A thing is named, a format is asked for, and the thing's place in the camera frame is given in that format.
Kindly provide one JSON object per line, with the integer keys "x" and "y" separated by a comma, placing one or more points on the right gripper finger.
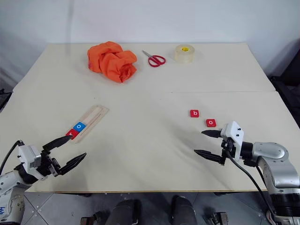
{"x": 211, "y": 155}
{"x": 213, "y": 133}

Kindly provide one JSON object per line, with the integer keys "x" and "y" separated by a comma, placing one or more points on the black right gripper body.
{"x": 228, "y": 150}

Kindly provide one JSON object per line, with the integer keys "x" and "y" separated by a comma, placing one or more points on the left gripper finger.
{"x": 57, "y": 141}
{"x": 71, "y": 162}

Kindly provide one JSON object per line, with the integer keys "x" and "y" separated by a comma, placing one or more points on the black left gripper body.
{"x": 48, "y": 164}

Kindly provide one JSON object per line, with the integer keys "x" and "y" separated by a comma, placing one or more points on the red letter tile o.
{"x": 211, "y": 122}

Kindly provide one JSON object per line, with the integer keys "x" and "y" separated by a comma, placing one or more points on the blue letter tile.
{"x": 79, "y": 126}

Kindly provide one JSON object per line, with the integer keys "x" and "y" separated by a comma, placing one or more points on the red letter tile b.
{"x": 195, "y": 113}

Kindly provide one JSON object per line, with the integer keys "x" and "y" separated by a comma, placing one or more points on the wooden letter tile tray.
{"x": 96, "y": 114}

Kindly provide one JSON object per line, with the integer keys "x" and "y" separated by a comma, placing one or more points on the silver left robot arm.
{"x": 9, "y": 187}

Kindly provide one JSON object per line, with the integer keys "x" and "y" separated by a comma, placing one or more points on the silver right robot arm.
{"x": 279, "y": 168}

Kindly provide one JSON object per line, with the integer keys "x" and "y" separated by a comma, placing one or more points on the dark rounded shape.
{"x": 184, "y": 211}
{"x": 126, "y": 212}

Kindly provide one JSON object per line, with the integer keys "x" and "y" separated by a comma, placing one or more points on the dark object beside table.
{"x": 4, "y": 98}

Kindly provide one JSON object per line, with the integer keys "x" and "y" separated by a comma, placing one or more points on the clear packing tape roll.
{"x": 185, "y": 57}

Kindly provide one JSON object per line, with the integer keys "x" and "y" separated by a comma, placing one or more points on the crumpled orange cloth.
{"x": 110, "y": 61}

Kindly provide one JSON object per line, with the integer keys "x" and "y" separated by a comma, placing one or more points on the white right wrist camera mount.
{"x": 233, "y": 133}

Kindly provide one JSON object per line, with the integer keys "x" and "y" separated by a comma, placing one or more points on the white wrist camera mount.
{"x": 233, "y": 133}
{"x": 27, "y": 155}

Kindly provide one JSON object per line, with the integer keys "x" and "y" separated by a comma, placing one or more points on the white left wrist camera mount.
{"x": 27, "y": 155}

